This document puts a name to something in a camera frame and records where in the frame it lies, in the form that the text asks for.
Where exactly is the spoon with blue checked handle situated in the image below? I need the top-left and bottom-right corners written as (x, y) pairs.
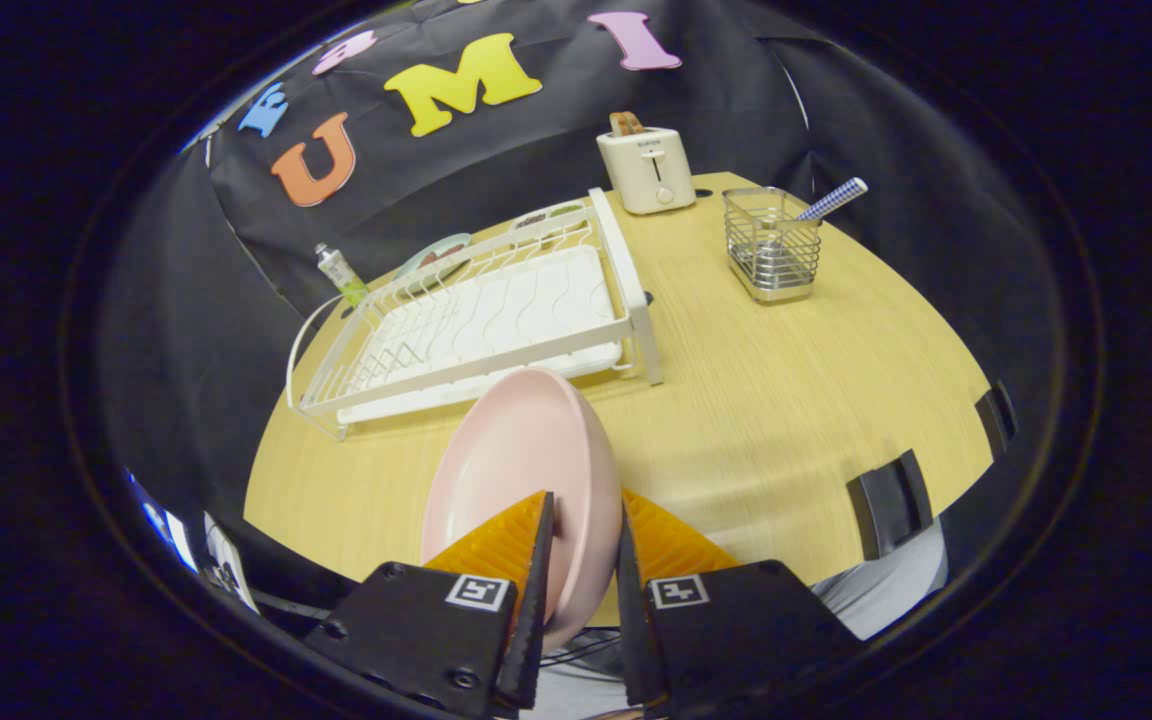
top-left (751, 177), bottom-right (869, 286)

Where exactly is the pink plate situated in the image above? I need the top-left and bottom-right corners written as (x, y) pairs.
top-left (420, 367), bottom-right (624, 651)

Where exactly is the white wire dish rack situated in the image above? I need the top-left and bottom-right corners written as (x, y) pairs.
top-left (286, 188), bottom-right (664, 441)

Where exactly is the pale green plate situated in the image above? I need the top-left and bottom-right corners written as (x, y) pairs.
top-left (394, 232), bottom-right (474, 291)

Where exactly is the metal wire basket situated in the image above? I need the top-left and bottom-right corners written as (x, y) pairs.
top-left (722, 187), bottom-right (823, 304)

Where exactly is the white toaster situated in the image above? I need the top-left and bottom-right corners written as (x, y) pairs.
top-left (596, 125), bottom-right (697, 216)

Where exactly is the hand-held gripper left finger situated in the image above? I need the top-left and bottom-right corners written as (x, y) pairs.
top-left (304, 490), bottom-right (557, 719)

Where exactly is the black backdrop cloth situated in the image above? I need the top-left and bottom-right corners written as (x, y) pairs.
top-left (96, 0), bottom-right (1057, 521)

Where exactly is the white blue panel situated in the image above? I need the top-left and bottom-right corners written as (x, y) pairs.
top-left (126, 470), bottom-right (199, 573)

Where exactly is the small white condiment tray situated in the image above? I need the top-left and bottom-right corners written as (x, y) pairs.
top-left (511, 203), bottom-right (587, 233)

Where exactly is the white printed sheet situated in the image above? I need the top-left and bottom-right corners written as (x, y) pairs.
top-left (204, 513), bottom-right (259, 613)

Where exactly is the clear bottle with green liquid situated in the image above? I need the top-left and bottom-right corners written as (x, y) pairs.
top-left (314, 243), bottom-right (371, 307)

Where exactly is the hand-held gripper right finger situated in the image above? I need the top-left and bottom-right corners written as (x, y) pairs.
top-left (616, 488), bottom-right (862, 713)

